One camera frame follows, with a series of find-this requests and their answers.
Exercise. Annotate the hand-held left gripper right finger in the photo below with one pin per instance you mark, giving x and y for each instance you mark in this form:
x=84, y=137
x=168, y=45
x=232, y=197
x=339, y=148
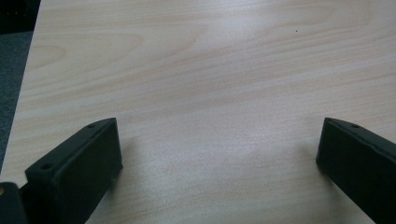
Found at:
x=361, y=165

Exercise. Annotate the dark object beyond table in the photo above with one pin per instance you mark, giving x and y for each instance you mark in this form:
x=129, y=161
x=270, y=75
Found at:
x=17, y=14

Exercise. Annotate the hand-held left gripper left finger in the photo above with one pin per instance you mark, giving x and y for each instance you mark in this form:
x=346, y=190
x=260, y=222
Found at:
x=77, y=168

